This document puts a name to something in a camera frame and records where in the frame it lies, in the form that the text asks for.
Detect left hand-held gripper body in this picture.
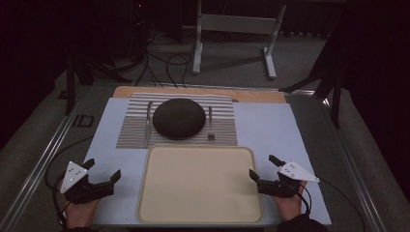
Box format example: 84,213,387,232
59,160,114,205

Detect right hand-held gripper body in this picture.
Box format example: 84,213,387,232
257,159,320,198

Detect beige tray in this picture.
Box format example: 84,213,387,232
136,144,264,225

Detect silver table knife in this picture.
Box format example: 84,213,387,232
143,101,155,149

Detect silver fork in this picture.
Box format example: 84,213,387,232
207,105,216,142

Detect dark round plate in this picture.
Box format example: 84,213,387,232
152,98,207,141

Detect person's right hand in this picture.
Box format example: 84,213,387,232
272,181,308,222

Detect person's left hand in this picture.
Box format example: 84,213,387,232
65,198,100,229

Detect light blue table sheet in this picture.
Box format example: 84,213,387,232
59,97,333,226

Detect striped placemat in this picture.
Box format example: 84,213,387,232
115,92,239,150

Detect black angled stand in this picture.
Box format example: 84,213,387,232
278,32,344,130

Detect black tripod stand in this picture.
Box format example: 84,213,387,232
64,52,133,116

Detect grey metal stand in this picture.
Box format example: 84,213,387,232
191,0,287,80

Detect left hand-held gripper cable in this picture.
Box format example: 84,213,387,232
44,136,95,228

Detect hand-held gripper cable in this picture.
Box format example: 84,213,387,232
298,176,366,232
44,136,95,228

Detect aluminium floor rail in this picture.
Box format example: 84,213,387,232
0,86,91,232
322,96,388,232

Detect right hand-held gripper cable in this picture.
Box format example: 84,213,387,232
298,176,366,232

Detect black floor cables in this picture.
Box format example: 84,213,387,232
134,32,193,89

